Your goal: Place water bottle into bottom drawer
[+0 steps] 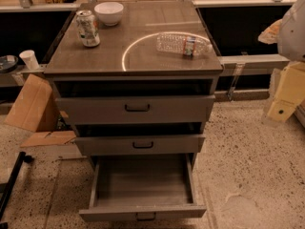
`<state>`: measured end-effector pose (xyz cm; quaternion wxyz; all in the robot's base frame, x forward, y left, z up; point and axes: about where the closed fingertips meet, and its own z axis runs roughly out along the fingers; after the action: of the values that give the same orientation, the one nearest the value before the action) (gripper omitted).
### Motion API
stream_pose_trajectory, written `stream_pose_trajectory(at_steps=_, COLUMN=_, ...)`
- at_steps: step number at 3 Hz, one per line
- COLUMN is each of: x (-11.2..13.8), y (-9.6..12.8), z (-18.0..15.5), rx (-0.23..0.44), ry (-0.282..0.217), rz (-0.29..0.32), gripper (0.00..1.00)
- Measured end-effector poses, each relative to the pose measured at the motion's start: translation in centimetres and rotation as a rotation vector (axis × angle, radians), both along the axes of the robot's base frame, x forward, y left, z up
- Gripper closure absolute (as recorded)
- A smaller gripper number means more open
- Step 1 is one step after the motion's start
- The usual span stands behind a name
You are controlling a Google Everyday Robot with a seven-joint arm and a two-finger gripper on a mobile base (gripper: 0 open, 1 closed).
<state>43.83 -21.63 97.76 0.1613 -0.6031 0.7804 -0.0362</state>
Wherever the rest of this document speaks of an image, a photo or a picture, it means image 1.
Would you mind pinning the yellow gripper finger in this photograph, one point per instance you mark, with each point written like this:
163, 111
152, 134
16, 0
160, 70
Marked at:
269, 35
287, 92

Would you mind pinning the clear plastic water bottle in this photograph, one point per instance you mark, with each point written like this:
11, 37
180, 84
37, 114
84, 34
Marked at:
182, 43

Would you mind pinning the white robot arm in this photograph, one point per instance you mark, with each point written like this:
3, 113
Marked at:
289, 35

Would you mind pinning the grey top drawer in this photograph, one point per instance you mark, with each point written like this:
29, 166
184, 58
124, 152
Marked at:
135, 110

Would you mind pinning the grey drawer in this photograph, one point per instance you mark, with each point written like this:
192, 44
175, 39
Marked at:
143, 188
139, 145
135, 110

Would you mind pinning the grey drawer cabinet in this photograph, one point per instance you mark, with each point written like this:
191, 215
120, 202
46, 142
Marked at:
127, 64

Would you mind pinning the grey middle drawer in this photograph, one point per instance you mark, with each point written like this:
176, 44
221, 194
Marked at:
139, 145

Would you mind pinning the grey bottom drawer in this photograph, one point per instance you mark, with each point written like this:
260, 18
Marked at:
143, 188

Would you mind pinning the white ceramic bowl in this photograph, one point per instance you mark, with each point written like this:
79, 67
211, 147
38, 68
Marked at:
109, 13

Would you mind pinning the crushed soda can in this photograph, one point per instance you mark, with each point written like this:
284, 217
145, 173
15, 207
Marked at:
87, 28

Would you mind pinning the white paper cup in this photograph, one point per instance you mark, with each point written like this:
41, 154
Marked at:
29, 59

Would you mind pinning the upright cardboard box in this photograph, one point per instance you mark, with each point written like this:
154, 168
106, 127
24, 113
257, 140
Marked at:
34, 108

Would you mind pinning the flat cardboard piece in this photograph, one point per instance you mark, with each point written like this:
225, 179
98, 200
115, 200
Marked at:
49, 138

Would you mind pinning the black round dish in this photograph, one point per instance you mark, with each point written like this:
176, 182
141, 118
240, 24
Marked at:
8, 63

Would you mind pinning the black metal stand leg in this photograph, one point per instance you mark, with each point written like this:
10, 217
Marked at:
6, 188

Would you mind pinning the clear acrylic bracket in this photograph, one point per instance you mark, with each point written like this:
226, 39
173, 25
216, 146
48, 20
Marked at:
238, 70

